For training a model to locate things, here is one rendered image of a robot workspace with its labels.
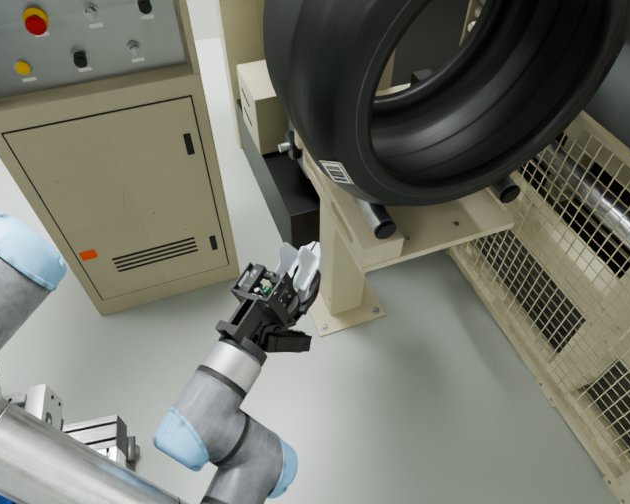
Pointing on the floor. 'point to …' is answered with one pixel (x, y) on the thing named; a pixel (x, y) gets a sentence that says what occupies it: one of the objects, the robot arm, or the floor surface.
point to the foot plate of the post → (370, 307)
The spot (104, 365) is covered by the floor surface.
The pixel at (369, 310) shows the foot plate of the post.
